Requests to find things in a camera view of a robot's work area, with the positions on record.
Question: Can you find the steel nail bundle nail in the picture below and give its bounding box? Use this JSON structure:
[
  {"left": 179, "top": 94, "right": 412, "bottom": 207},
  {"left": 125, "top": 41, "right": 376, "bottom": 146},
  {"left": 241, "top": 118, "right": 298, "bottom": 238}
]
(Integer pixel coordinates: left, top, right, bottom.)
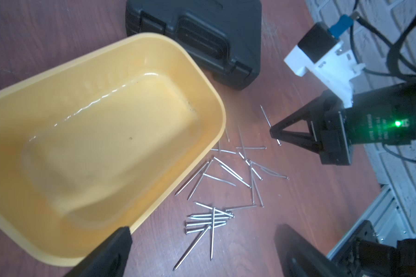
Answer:
[{"left": 185, "top": 220, "right": 226, "bottom": 228}]

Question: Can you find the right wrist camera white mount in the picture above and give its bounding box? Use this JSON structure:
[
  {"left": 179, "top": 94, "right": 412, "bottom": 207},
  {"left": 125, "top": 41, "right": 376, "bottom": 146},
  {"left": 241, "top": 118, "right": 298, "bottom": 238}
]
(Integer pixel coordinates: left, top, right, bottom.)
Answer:
[{"left": 284, "top": 13, "right": 366, "bottom": 108}]

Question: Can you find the steel nail upper pair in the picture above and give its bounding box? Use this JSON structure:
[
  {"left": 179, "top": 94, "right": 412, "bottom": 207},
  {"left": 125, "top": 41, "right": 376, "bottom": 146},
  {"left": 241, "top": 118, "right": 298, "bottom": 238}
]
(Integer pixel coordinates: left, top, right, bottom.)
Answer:
[{"left": 260, "top": 105, "right": 281, "bottom": 146}]

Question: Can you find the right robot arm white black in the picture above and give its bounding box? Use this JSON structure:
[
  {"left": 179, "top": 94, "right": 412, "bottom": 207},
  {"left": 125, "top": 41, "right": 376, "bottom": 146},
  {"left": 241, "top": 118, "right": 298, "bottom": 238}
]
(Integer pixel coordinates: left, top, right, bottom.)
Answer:
[{"left": 269, "top": 12, "right": 416, "bottom": 166}]

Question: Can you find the black plastic tool case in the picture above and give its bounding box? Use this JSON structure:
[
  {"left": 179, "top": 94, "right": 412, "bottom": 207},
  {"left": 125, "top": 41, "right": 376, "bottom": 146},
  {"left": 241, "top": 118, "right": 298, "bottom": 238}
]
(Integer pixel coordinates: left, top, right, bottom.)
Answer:
[{"left": 125, "top": 0, "right": 262, "bottom": 90}]

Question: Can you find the steel nail long lower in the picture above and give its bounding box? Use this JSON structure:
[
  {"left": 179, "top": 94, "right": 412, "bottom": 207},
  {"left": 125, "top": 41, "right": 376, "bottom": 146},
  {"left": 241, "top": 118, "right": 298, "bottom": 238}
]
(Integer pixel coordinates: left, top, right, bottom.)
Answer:
[{"left": 173, "top": 226, "right": 211, "bottom": 271}]

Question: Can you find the steel nail far right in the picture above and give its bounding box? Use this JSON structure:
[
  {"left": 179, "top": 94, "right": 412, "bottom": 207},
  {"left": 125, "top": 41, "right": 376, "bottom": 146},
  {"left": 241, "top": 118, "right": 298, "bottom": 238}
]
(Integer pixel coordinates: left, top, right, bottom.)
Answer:
[{"left": 250, "top": 160, "right": 290, "bottom": 180}]

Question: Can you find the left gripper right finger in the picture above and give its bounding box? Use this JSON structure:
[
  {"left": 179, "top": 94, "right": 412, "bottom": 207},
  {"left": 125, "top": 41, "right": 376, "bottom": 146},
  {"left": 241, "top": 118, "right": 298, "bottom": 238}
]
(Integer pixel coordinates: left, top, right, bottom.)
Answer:
[{"left": 274, "top": 223, "right": 346, "bottom": 277}]

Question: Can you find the aluminium front rail frame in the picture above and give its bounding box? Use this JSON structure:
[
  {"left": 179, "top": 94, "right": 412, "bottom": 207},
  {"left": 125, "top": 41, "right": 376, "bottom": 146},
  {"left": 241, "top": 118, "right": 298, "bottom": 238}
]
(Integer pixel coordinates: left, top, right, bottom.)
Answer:
[{"left": 327, "top": 185, "right": 407, "bottom": 259}]

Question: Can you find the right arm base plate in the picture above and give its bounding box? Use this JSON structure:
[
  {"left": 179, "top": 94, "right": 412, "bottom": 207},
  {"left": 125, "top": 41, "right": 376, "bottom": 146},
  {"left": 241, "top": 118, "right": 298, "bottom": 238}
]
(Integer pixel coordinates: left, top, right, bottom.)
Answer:
[{"left": 329, "top": 220, "right": 416, "bottom": 277}]

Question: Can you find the steel nail centre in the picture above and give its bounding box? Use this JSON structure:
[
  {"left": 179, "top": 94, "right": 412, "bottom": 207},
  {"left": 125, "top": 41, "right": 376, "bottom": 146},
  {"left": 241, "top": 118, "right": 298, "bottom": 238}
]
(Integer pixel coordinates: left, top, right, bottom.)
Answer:
[{"left": 214, "top": 157, "right": 251, "bottom": 188}]

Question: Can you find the yellow plastic storage box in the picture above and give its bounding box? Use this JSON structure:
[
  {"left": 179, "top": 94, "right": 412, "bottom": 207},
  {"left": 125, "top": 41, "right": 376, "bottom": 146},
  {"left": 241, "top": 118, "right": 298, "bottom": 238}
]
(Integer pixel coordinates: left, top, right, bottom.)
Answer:
[{"left": 0, "top": 33, "right": 226, "bottom": 267}]

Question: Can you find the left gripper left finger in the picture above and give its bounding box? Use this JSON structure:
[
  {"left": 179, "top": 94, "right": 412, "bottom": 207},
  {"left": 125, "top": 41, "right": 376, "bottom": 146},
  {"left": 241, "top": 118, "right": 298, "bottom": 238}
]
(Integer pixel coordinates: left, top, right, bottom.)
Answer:
[{"left": 65, "top": 226, "right": 132, "bottom": 277}]

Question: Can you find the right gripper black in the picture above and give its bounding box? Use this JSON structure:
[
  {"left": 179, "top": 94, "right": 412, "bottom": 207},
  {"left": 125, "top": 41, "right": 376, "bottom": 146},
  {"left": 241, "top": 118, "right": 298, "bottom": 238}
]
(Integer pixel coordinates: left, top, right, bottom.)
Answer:
[{"left": 270, "top": 83, "right": 416, "bottom": 166}]

